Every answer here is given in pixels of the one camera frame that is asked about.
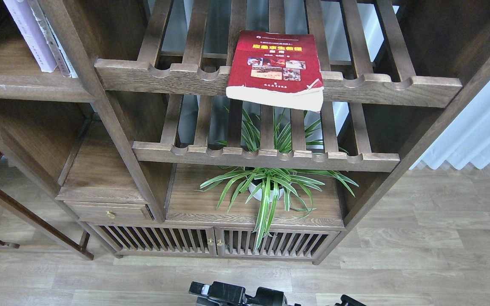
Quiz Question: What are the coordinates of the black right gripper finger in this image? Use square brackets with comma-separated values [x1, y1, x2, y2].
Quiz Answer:
[188, 281, 210, 298]

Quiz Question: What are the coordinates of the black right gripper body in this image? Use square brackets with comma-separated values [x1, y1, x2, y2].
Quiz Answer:
[196, 281, 288, 306]

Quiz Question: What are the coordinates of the red thick book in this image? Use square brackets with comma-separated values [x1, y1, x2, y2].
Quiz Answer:
[226, 30, 324, 112]

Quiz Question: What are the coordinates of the white lavender book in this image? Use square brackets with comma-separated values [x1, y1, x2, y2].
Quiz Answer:
[4, 0, 57, 72]

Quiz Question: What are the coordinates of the white plant pot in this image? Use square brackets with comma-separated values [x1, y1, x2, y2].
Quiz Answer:
[248, 179, 275, 203]

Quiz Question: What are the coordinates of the brass drawer knob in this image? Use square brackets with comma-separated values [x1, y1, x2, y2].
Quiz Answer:
[106, 210, 116, 219]

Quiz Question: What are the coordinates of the dark wooden bookshelf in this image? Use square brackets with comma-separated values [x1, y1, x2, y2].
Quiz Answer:
[0, 0, 490, 265]

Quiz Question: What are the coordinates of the green spider plant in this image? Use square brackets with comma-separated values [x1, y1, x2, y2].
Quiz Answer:
[196, 110, 359, 250]

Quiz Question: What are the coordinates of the worn standing book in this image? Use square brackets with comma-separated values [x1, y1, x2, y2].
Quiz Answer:
[27, 0, 78, 78]

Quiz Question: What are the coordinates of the white curtain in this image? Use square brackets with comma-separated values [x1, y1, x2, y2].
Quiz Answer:
[413, 81, 490, 169]

